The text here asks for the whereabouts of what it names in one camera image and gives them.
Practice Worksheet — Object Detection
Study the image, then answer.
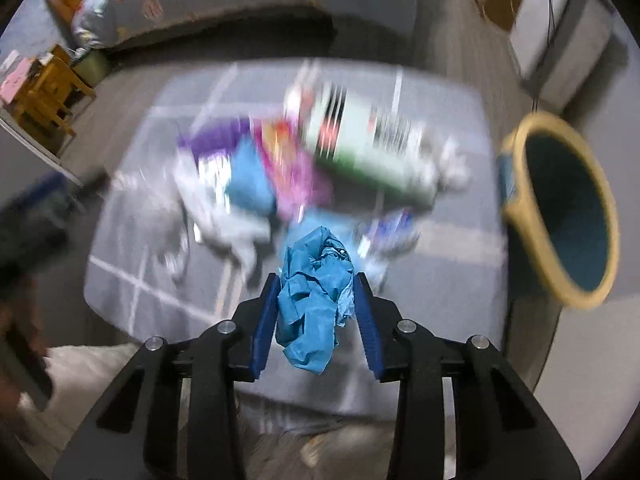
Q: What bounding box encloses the blue cloth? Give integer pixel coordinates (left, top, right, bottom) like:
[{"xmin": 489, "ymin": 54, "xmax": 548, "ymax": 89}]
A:
[{"xmin": 277, "ymin": 225, "xmax": 357, "ymax": 375}]

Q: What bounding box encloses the blue and white small packet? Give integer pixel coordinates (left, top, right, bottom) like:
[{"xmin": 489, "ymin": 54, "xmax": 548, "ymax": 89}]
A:
[{"xmin": 360, "ymin": 210, "xmax": 421, "ymax": 261}]

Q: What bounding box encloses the green container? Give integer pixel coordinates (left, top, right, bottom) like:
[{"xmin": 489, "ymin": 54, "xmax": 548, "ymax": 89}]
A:
[{"xmin": 75, "ymin": 47, "xmax": 108, "ymax": 81}]

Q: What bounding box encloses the white furniture panel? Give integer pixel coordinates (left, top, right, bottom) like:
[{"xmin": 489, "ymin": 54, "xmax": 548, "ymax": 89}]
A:
[{"xmin": 0, "ymin": 107, "xmax": 86, "ymax": 186}]

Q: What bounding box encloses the purple packet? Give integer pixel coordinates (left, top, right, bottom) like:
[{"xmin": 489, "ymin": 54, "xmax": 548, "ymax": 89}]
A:
[{"xmin": 177, "ymin": 117, "xmax": 256, "ymax": 161}]

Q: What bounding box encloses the teal bin with yellow rim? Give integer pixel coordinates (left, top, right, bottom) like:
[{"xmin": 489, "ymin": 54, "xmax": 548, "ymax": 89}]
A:
[{"xmin": 497, "ymin": 111, "xmax": 621, "ymax": 311}]

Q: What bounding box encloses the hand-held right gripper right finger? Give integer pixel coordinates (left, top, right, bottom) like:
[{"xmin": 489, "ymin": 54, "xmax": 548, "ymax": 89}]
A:
[{"xmin": 352, "ymin": 272, "xmax": 583, "ymax": 480}]

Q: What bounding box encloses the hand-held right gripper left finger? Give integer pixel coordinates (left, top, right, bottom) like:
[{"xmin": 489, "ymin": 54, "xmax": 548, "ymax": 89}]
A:
[{"xmin": 52, "ymin": 272, "xmax": 282, "ymax": 480}]

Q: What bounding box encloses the white plastic wrapper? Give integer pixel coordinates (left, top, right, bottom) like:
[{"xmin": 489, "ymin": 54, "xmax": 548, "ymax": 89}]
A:
[{"xmin": 175, "ymin": 155, "xmax": 273, "ymax": 261}]

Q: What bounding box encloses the grey mat with white lines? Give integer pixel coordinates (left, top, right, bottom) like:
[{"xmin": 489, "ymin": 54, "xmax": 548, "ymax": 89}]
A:
[{"xmin": 82, "ymin": 57, "xmax": 511, "ymax": 411}]

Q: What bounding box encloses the green and white box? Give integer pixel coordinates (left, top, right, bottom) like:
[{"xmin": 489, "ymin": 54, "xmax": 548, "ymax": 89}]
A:
[{"xmin": 300, "ymin": 82, "xmax": 441, "ymax": 208}]

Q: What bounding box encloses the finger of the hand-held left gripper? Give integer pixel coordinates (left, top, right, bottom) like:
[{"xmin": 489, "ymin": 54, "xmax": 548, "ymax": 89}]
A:
[{"xmin": 60, "ymin": 171, "xmax": 110, "ymax": 201}]

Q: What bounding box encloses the pink box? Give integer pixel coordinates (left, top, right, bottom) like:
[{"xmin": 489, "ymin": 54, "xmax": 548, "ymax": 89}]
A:
[{"xmin": 0, "ymin": 57, "xmax": 33, "ymax": 106}]

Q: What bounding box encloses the white appliance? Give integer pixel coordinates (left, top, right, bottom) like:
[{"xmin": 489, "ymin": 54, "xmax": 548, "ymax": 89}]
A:
[{"xmin": 510, "ymin": 0, "xmax": 616, "ymax": 111}]

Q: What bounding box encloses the pink packet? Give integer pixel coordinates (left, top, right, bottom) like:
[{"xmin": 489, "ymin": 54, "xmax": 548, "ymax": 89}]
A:
[{"xmin": 255, "ymin": 120, "xmax": 333, "ymax": 221}]

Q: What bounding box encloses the bed with patterned blue duvet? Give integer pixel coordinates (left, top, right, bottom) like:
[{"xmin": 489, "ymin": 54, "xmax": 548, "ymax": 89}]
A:
[{"xmin": 70, "ymin": 0, "xmax": 416, "ymax": 51}]

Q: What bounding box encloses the wooden stool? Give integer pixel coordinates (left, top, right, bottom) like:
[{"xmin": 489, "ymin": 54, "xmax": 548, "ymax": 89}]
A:
[{"xmin": 12, "ymin": 45, "xmax": 96, "ymax": 156}]

